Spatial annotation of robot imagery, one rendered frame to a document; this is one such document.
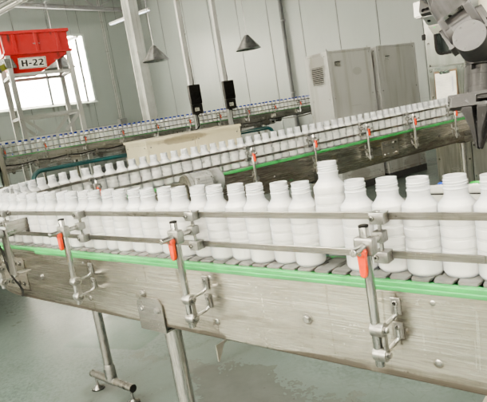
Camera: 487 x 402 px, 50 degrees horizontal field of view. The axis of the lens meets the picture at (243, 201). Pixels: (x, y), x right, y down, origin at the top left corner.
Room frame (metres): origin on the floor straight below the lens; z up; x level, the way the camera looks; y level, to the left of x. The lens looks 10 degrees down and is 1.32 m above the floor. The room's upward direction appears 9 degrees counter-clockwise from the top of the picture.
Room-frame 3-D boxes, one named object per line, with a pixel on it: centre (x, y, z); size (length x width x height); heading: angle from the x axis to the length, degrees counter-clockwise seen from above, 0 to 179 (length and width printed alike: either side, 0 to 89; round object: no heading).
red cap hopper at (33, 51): (7.64, 2.56, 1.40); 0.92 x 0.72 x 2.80; 121
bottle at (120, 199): (1.39, 0.32, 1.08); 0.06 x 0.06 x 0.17
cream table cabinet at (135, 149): (5.61, 0.53, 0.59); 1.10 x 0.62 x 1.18; 121
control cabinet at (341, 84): (7.34, -1.58, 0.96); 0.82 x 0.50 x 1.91; 121
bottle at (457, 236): (0.82, -0.34, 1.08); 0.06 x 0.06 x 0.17
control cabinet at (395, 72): (7.80, -2.35, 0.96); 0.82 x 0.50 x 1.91; 121
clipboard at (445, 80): (4.62, -1.90, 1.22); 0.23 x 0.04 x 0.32; 31
